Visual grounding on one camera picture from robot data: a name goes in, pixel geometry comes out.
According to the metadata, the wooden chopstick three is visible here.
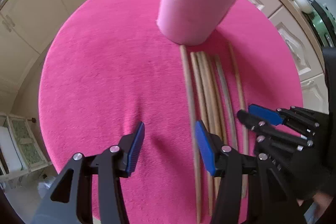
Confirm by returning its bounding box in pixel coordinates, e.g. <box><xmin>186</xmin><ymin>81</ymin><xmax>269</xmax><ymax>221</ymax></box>
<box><xmin>192</xmin><ymin>52</ymin><xmax>219</xmax><ymax>203</ymax></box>

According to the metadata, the wooden chopstick six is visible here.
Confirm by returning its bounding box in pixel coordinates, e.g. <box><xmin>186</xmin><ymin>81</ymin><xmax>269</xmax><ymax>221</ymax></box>
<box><xmin>214</xmin><ymin>55</ymin><xmax>238</xmax><ymax>150</ymax></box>

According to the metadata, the wooden chopstick two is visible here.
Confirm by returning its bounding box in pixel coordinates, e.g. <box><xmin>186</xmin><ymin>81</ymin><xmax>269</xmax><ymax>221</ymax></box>
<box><xmin>190</xmin><ymin>52</ymin><xmax>214</xmax><ymax>215</ymax></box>

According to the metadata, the wooden chopstick one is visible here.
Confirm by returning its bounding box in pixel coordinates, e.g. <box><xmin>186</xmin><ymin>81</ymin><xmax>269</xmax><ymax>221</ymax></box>
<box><xmin>179</xmin><ymin>46</ymin><xmax>202</xmax><ymax>223</ymax></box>

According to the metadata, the wooden chopstick four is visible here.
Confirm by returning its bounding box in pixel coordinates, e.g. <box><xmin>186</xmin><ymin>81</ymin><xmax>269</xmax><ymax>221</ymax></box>
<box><xmin>199</xmin><ymin>52</ymin><xmax>227</xmax><ymax>144</ymax></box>

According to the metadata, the person's right hand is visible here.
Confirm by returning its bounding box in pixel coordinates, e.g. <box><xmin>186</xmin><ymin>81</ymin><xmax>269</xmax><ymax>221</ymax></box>
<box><xmin>309</xmin><ymin>192</ymin><xmax>333</xmax><ymax>218</ymax></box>

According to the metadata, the white ceramic bowl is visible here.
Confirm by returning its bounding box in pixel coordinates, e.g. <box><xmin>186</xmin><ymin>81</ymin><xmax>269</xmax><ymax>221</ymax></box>
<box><xmin>293</xmin><ymin>0</ymin><xmax>313</xmax><ymax>14</ymax></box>

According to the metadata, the pink round tablecloth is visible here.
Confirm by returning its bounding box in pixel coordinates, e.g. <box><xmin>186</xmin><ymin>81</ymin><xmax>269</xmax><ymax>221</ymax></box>
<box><xmin>39</xmin><ymin>0</ymin><xmax>303</xmax><ymax>223</ymax></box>

